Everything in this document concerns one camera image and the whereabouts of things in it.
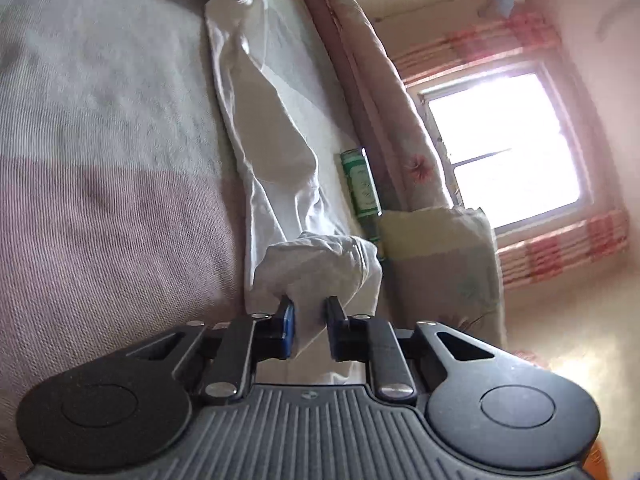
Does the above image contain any window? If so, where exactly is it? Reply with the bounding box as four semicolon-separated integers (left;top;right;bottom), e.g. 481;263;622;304
417;60;596;233

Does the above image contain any floral pillow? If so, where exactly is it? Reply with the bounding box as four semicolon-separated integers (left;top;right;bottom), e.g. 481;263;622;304
377;207;508;351

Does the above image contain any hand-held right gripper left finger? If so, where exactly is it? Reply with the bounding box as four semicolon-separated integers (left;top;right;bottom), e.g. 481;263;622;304
125;296;297;403

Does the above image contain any white printed t-shirt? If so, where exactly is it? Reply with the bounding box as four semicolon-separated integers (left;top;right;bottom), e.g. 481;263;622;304
165;0;383;386

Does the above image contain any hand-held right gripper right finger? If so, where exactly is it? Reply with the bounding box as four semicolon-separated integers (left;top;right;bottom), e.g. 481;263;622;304
325;296;497;404

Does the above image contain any folded pink floral quilt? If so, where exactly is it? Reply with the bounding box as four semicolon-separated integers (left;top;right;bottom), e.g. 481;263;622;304
290;0;453;213

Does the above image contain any green glass bottle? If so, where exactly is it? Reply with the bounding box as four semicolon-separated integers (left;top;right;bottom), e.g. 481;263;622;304
340;149;386;261

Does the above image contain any pink checked curtain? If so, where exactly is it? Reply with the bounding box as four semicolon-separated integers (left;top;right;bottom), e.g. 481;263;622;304
495;210;631;286
395;10;561;86

